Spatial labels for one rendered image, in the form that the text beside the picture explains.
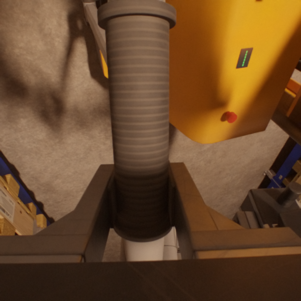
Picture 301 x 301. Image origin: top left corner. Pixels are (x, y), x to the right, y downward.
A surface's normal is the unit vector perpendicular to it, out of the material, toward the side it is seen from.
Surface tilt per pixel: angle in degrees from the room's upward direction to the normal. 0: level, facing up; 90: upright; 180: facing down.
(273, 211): 90
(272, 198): 90
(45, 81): 0
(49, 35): 0
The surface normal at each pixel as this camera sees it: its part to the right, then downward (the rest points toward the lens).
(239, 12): 0.07, 0.72
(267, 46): 0.30, 0.69
